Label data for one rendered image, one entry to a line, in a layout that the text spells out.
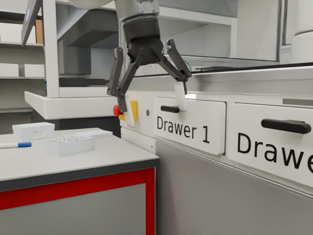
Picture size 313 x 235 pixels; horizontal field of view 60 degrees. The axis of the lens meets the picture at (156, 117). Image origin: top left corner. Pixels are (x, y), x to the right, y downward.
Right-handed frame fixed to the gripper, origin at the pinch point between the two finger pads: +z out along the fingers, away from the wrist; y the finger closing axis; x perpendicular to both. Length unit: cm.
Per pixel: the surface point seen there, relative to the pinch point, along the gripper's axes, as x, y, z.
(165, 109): 4.1, 4.5, 0.4
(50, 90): 83, -11, -6
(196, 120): -3.7, 7.6, 3.1
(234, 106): -15.6, 8.5, -0.8
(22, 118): 427, -23, 42
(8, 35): 380, -11, -79
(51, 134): 59, -18, 9
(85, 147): 29.8, -11.9, 10.5
